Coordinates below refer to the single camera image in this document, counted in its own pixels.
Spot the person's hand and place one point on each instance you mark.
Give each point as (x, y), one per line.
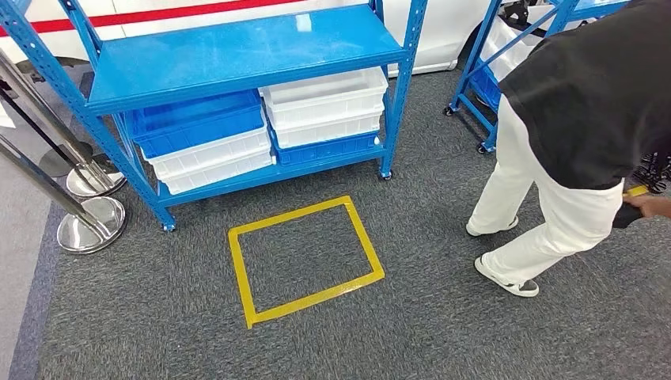
(652, 207)

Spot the black yellow handheld controller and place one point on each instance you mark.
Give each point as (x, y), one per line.
(624, 216)

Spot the black curved plastic part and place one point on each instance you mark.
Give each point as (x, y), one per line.
(524, 21)

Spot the blue wheeled shelf cart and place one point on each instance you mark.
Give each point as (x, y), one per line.
(476, 57)

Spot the blue metal shelf rack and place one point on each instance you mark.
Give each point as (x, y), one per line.
(236, 52)

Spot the person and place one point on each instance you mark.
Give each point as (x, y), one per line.
(576, 105)

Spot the white car with red stripe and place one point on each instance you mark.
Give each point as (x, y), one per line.
(445, 31)

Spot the yellow floor tape square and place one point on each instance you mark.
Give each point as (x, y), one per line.
(240, 272)

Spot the black wheeled frame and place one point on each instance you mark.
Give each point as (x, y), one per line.
(655, 175)

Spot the dark stanchion post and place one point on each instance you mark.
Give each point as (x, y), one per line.
(52, 165)

